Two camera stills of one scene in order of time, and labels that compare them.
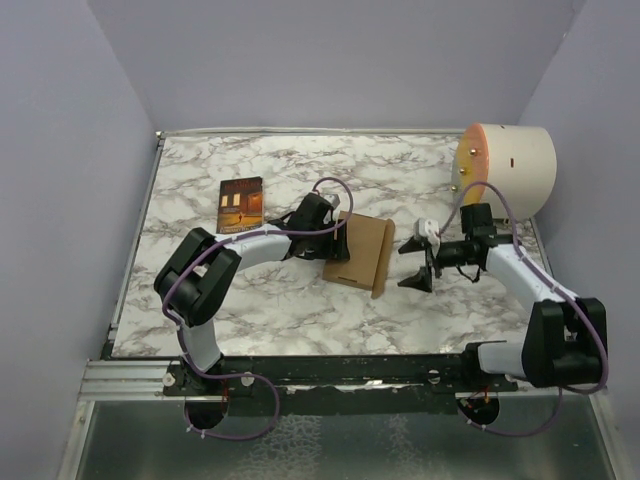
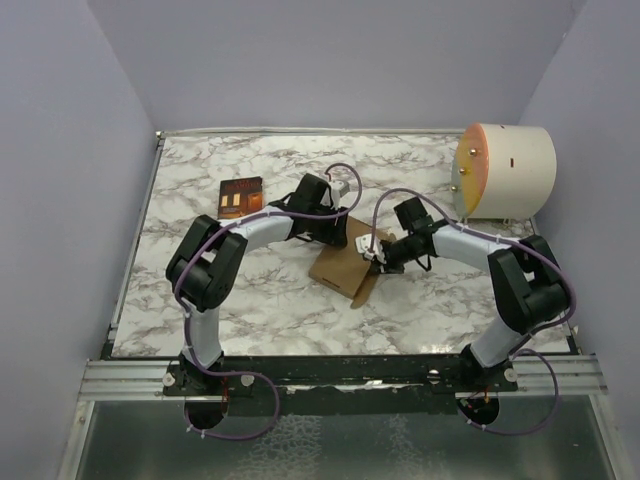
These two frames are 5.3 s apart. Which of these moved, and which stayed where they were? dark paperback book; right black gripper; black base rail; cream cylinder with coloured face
Moved: right black gripper
Stayed: black base rail; dark paperback book; cream cylinder with coloured face
